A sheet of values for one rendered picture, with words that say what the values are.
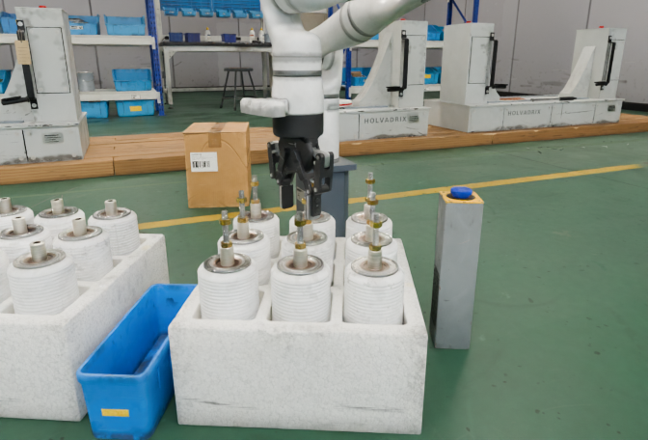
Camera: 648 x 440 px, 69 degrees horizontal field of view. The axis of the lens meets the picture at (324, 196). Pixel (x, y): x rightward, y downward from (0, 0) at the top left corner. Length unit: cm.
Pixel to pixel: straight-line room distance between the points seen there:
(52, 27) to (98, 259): 186
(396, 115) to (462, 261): 220
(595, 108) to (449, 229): 342
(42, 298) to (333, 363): 47
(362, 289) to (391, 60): 259
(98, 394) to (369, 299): 43
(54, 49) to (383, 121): 183
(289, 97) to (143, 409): 52
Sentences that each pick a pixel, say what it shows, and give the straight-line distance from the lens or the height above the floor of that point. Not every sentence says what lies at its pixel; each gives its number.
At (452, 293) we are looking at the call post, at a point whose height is 13.
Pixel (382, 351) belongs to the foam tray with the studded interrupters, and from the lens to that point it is 74.
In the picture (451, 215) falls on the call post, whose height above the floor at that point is 29.
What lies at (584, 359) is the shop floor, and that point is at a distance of 111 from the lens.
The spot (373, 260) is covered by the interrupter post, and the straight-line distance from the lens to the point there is 74.
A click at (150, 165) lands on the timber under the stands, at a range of 260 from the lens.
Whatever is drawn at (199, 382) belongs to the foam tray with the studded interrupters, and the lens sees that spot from 81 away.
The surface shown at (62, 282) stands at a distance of 88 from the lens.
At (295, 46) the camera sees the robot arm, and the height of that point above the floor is 58.
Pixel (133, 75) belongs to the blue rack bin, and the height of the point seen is 39.
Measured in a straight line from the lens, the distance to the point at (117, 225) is 105.
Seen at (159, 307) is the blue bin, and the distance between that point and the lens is 107.
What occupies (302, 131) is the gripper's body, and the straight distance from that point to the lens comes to 66.
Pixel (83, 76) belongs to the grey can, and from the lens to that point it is 539.
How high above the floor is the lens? 57
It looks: 16 degrees down
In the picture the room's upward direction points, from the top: straight up
